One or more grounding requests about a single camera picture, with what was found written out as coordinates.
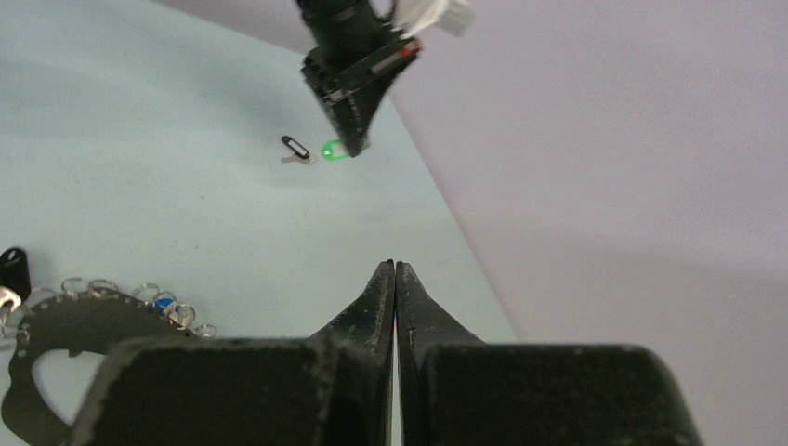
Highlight grey toothed keyring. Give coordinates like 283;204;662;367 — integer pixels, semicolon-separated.
1;277;217;445

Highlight black key fob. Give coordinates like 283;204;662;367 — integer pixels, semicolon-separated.
0;246;32;303

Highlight green capped key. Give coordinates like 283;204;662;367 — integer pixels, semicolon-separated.
322;139;351;162

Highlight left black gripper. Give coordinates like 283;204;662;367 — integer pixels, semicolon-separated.
295;0;422;157

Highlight black tagged key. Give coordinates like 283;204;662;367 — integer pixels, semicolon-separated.
281;135;317;165

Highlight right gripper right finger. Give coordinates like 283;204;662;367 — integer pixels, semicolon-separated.
395;262;702;445

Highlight blue capped key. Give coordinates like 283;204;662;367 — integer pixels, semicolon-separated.
151;296;176;314

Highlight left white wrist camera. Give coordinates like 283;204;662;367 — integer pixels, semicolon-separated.
389;0;476;37

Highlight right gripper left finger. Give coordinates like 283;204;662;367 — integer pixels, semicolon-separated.
67;260;395;445

